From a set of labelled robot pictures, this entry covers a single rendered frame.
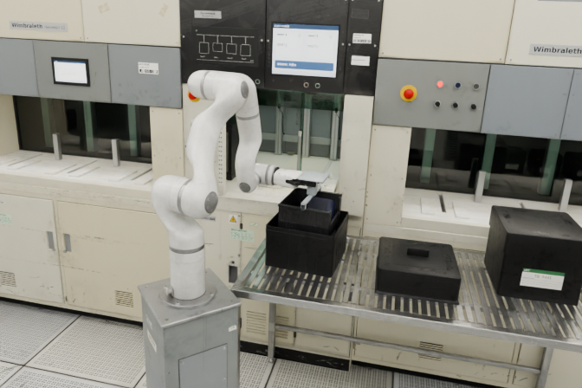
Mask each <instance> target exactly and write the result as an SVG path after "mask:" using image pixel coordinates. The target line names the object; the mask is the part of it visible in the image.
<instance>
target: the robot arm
mask: <svg viewBox="0 0 582 388"><path fill-rule="evenodd" d="M187 84H188V88H189V91H190V93H191V94H192V95H194V96H195V97H197V98H199V99H202V100H214V103H213V104H212V105H211V106H210V107H209V108H207V109H206V110H204V111H203V112H201V113H200V114H199V115H198V116H197V117H196V118H195V119H194V120H193V122H192V124H191V129H190V131H189V135H188V139H187V143H186V155H187V158H188V159H189V161H190V162H191V164H192V166H193V171H194V175H193V179H191V178H183V177H180V176H174V175H164V176H162V177H160V178H158V179H157V180H156V181H155V182H154V184H153V186H152V191H151V200H152V206H153V208H154V209H155V211H156V213H157V215H158V217H159V219H160V220H161V222H162V224H163V225H164V226H165V228H166V230H167V232H168V236H169V257H170V279H171V282H170V283H168V284H166V285H165V286H164V287H163V288H162V290H161V292H160V299H161V301H162V302H164V304H166V305H167V306H169V307H174V308H179V309H190V308H195V307H201V306H203V305H205V304H207V303H209V302H210V301H211V300H212V299H213V298H214V297H215V294H216V288H215V286H214V285H213V284H212V283H211V282H210V281H207V280H205V238H204V230H203V228H202V227H201V226H200V225H199V224H198V222H197V221H196V220H195V219H194V218H193V217H195V218H204V217H208V216H210V215H211V214H212V213H213V212H214V210H215V209H216V207H217V203H218V188H217V180H216V174H215V167H214V163H215V152H216V148H217V142H218V140H219V136H220V133H221V131H222V129H223V126H224V125H225V123H226V122H227V121H228V119H230V118H231V117H232V116H233V115H234V114H236V122H237V127H238V132H239V146H238V148H237V152H236V162H235V169H236V181H237V184H238V187H239V189H240V190H241V191H242V192H244V193H250V192H252V191H254V190H255V188H256V187H257V186H258V185H259V184H265V185H272V186H274V185H279V186H283V187H288V188H293V189H296V188H298V187H299V186H300V185H302V186H310V187H316V183H315V182H309V181H304V180H298V178H299V177H300V176H301V175H302V174H303V172H302V171H295V170H285V169H280V167H277V166H276V165H266V164H260V163H256V162H255V160H256V156H257V153H258V151H259V148H260V145H261V142H262V130H261V121H260V114H259V107H258V99H257V92H256V87H255V83H254V82H253V81H252V80H251V79H250V78H249V77H248V76H247V75H245V74H239V73H231V72H222V71H212V70H199V71H197V72H194V73H193V74H191V76H190V77H189V79H188V83H187Z"/></svg>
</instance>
